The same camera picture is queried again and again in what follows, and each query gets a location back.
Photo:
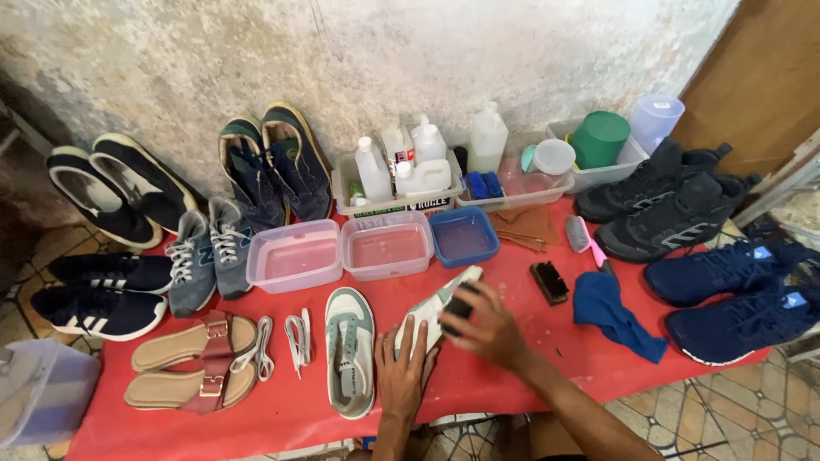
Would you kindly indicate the translucent plastic tub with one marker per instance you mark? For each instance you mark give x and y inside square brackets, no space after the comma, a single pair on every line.
[45,394]

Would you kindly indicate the blue plastic container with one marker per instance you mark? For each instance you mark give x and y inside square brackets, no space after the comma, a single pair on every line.
[462,238]

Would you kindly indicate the person's leg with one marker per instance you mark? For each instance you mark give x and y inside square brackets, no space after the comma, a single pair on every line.
[551,438]

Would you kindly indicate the green plastic bucket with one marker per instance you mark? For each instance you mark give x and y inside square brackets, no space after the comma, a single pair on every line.
[599,141]

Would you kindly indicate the large translucent plastic bottle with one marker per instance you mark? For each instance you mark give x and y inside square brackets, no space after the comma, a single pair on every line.
[487,144]

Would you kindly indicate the white plastic jug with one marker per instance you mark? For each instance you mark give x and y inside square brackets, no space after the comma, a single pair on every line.
[423,178]

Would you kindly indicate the person's right fingers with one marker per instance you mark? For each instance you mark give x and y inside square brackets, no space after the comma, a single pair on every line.
[477,310]

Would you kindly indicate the black slip-on shoe white sole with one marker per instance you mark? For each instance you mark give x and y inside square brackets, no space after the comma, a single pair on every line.
[102,205]
[150,185]

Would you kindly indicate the grey metal frame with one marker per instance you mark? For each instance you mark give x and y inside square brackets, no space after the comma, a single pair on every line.
[778,185]

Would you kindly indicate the navy knit sneaker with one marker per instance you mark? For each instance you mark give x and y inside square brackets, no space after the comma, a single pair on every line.
[711,272]
[737,326]

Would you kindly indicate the white plastic bin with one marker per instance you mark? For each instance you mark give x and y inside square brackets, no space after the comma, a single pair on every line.
[397,205]

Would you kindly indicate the blue cloth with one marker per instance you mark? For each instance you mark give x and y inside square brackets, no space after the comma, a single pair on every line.
[608,310]

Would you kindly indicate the white bottle red label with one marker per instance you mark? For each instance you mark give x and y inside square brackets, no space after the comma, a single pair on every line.
[397,147]

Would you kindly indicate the black shoe brush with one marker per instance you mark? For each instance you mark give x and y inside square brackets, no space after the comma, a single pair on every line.
[458,307]

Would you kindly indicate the black high-top sneaker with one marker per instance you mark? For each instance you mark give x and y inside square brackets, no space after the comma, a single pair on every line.
[672,221]
[647,176]

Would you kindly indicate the round white lidded tub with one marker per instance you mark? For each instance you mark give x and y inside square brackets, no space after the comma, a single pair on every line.
[554,157]

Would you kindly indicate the clear plastic bin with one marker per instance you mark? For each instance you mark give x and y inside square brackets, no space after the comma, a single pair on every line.
[608,174]

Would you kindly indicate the brown cloth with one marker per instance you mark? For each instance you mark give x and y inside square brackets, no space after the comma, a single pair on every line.
[525,227]

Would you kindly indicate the navy sneaker white stripes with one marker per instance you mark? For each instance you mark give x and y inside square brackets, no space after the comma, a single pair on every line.
[122,272]
[102,314]

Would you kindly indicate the translucent plastic jug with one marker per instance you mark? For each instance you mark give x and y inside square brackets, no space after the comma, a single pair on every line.
[655,121]

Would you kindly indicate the navy suede shoe yellow sole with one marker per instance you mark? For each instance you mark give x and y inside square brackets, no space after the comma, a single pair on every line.
[253,179]
[298,166]

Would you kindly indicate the grey suede sneaker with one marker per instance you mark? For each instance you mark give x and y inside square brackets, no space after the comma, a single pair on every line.
[232,256]
[192,269]

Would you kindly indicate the person's left hand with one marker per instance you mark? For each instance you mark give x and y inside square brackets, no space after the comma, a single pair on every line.
[400,378]

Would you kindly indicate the white shoelace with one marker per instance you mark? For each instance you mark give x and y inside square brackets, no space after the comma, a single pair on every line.
[261,349]
[298,342]

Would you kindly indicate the white green sneaker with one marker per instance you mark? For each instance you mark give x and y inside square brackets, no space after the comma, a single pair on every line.
[349,352]
[426,307]

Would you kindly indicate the blue bristle brush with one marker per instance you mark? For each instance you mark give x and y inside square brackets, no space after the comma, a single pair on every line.
[485,185]

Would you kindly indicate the clear plastic water container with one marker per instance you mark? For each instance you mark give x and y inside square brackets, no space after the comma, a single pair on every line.
[294,256]
[387,246]

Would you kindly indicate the small green bottle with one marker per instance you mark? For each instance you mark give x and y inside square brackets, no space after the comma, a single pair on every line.
[357,195]

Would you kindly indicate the wooden black bristle brush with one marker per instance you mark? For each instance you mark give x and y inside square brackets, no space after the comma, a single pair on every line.
[549,283]

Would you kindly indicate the teal plastic lid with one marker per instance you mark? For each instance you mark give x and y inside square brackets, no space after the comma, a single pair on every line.
[528,158]

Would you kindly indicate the person's right hand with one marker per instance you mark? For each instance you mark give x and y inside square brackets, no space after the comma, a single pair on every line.
[503,333]

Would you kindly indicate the clear plastic tray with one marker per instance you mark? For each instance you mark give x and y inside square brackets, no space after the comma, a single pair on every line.
[525,189]

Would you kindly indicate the brown wooden door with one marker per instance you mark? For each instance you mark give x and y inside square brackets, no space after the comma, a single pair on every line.
[762,77]

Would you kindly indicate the red table cover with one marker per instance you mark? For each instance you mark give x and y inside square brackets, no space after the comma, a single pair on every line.
[499,384]

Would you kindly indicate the slim white plastic bottle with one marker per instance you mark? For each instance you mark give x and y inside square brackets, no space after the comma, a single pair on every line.
[373,173]

